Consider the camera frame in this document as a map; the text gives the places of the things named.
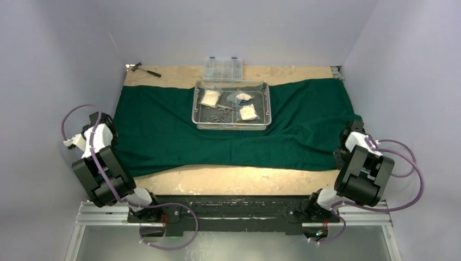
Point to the dark green surgical drape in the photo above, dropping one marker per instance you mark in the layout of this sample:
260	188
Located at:
156	131

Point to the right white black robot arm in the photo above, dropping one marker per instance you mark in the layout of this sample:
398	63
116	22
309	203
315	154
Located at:
363	177

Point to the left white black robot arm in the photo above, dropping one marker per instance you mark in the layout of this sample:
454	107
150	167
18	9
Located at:
102	174

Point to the metal surgical instruments pile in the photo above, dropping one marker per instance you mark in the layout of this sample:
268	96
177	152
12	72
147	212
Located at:
221	115

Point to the lower right gauze packet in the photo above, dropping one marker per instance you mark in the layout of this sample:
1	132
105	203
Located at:
246	113

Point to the upper right gauze packet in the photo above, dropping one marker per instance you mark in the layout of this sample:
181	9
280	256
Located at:
238	97

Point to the left white gauze packet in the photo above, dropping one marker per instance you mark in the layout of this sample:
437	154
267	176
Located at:
211	97

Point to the clear plastic compartment box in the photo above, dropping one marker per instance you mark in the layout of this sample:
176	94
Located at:
222	68

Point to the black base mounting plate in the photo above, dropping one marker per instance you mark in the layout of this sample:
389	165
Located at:
291	214

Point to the metal wire mesh tray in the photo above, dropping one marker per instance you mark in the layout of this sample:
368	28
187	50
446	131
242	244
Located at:
261	100

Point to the small black-handled hammer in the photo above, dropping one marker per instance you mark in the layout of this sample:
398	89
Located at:
139	66

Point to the right side aluminium rail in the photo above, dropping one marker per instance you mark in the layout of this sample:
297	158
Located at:
336	73

